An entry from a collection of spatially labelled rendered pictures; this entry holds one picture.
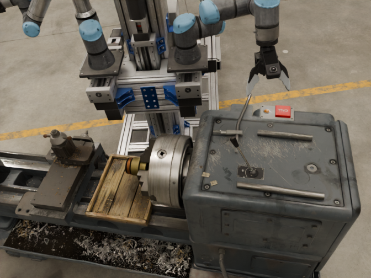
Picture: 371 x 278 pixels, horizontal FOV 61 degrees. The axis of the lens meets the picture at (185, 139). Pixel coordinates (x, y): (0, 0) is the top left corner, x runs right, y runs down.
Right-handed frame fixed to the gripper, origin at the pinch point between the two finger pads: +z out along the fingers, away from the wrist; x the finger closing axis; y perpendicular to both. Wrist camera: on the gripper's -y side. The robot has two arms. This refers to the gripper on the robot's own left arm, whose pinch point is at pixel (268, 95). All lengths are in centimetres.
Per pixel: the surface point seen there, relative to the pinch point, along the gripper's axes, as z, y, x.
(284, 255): 62, -24, -2
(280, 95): 107, 181, -44
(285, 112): 13.9, 8.5, -8.4
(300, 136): 16.4, -5.2, -10.7
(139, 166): 28, 1, 55
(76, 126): 99, 155, 161
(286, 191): 20.8, -27.7, -1.0
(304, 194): 21.6, -29.1, -6.3
